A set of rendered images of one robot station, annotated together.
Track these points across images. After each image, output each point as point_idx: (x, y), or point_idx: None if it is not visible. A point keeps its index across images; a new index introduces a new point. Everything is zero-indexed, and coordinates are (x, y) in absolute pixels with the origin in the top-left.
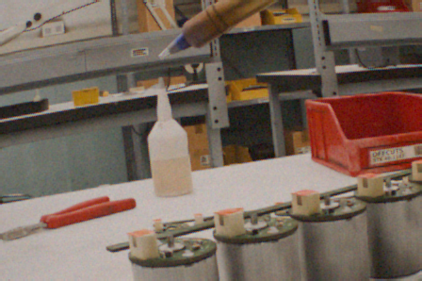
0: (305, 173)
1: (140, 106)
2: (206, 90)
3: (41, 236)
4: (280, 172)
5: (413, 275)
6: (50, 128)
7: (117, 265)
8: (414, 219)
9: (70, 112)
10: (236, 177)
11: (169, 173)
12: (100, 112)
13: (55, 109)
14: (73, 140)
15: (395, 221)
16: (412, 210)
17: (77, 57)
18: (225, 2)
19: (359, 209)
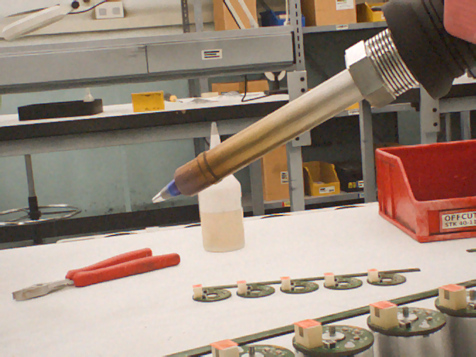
0: (368, 233)
1: (212, 116)
2: (287, 102)
3: (65, 296)
4: (341, 228)
5: None
6: (103, 135)
7: (144, 341)
8: (433, 355)
9: (128, 118)
10: (294, 231)
11: (219, 227)
12: (165, 121)
13: (110, 113)
14: (134, 144)
15: (408, 356)
16: (428, 346)
17: (137, 55)
18: (215, 153)
19: (363, 346)
